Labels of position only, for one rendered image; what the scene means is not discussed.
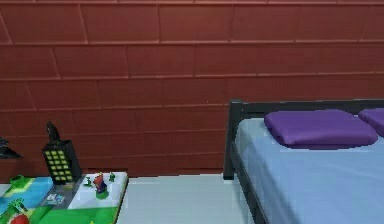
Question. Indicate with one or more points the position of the black toy aircraft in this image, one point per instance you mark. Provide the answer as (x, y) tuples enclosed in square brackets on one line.
[(6, 151)]

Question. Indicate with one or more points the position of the red toy ball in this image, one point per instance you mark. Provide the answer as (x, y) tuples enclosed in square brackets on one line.
[(19, 220)]

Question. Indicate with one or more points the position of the black framed blue bed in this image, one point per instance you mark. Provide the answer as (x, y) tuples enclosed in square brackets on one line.
[(300, 186)]

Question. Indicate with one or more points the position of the purple pillow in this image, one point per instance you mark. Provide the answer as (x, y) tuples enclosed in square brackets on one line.
[(375, 118), (316, 130)]

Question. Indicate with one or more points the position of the colourful toy play table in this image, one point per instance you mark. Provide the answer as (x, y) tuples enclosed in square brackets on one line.
[(83, 206)]

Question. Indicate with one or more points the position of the black toy tower building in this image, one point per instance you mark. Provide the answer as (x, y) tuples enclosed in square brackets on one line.
[(60, 160)]

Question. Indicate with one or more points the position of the small green toy figure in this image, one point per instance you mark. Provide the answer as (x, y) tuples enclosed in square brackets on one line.
[(112, 177), (88, 181)]

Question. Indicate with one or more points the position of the red toy figure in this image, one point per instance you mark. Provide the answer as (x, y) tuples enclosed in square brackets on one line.
[(100, 186)]

